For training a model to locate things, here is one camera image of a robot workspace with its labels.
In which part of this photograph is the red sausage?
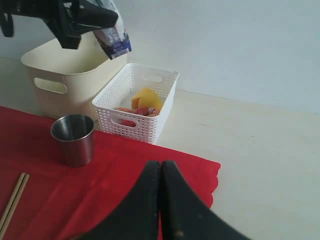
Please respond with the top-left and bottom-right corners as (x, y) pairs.
(133, 107), (160, 117)

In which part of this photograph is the blue white milk carton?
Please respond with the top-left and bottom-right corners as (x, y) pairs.
(92, 0), (132, 60)

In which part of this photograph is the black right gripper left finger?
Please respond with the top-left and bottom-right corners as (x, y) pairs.
(78, 161), (161, 240)

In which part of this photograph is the right wooden chopstick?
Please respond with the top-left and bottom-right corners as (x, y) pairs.
(0, 173), (30, 240)

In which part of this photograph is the stainless steel cup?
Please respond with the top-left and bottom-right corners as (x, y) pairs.
(50, 114), (95, 168)

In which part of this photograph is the red scalloped table cloth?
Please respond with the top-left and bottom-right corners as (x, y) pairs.
(0, 107), (221, 240)

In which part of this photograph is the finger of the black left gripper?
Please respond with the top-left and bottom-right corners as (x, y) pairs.
(58, 35), (82, 50)
(72, 0), (119, 33)

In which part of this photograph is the fried chicken nugget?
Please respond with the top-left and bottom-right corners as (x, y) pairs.
(115, 107), (135, 114)

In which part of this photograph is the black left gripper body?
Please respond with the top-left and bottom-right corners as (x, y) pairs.
(0, 0), (81, 41)

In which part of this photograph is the white woven plastic basket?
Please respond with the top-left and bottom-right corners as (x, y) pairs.
(92, 63), (179, 144)

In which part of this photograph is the cream plastic bin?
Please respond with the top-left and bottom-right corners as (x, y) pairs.
(21, 32), (127, 121)

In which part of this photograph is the yellow lemon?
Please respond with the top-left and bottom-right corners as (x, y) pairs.
(137, 89), (164, 113)

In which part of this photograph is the wooden chopstick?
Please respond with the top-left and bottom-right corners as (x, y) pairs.
(0, 172), (26, 228)
(0, 173), (30, 240)

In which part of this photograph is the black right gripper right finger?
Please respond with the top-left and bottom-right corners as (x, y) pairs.
(159, 160), (248, 240)

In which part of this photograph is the left wooden chopstick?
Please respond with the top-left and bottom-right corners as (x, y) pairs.
(0, 172), (26, 228)

